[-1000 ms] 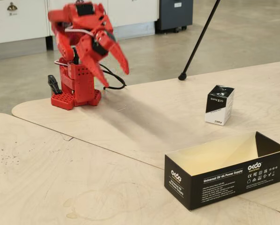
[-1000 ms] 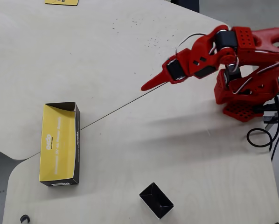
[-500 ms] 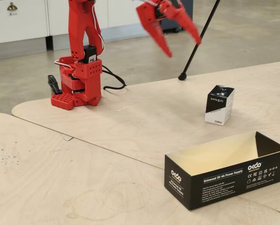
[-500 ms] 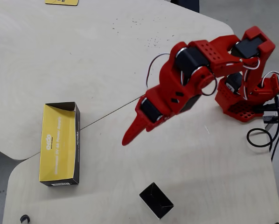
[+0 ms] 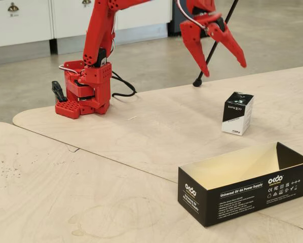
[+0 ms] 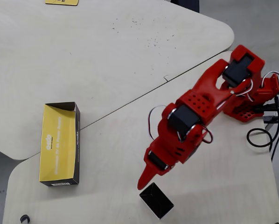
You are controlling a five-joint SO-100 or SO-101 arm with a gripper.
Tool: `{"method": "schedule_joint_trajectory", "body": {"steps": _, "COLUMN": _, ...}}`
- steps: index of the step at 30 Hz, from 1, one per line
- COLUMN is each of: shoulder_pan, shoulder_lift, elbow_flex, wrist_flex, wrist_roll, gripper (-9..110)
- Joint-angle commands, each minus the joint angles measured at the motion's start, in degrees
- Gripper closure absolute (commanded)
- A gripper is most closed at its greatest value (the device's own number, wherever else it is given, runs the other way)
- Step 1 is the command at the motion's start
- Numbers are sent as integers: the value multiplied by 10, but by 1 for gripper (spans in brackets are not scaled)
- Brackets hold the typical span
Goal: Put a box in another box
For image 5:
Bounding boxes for dark grey pedestal cabinet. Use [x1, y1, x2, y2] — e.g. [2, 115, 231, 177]
[168, 0, 210, 37]

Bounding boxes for white servo wire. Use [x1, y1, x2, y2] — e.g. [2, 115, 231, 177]
[175, 0, 208, 28]
[58, 64, 80, 75]

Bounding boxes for small black white box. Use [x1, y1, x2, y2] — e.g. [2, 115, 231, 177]
[221, 91, 255, 137]

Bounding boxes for black cable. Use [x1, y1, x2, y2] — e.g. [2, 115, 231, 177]
[111, 71, 137, 98]

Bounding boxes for black tripod leg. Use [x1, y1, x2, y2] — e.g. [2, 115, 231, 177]
[193, 0, 241, 88]

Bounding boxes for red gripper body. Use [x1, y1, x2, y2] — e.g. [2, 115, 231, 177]
[179, 0, 227, 42]

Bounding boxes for black table clamp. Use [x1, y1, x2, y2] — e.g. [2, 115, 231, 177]
[51, 80, 67, 103]

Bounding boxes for large open black box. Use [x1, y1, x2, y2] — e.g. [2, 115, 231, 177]
[177, 141, 303, 228]

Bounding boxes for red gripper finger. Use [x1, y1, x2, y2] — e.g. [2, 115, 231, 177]
[208, 21, 248, 69]
[182, 37, 211, 77]

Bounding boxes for white cabinet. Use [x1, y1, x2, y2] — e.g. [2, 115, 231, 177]
[0, 0, 173, 49]

